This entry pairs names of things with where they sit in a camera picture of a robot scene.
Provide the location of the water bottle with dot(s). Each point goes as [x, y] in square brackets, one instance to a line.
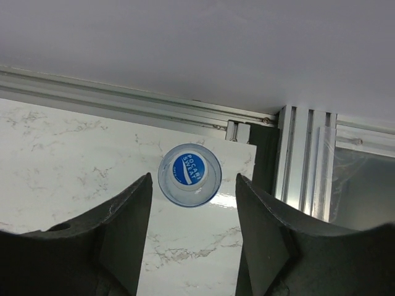
[189, 175]

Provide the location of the aluminium frame rails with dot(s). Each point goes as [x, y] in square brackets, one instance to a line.
[309, 139]

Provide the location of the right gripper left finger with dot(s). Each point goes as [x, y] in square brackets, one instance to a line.
[99, 252]

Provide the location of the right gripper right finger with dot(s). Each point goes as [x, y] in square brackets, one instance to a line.
[291, 253]

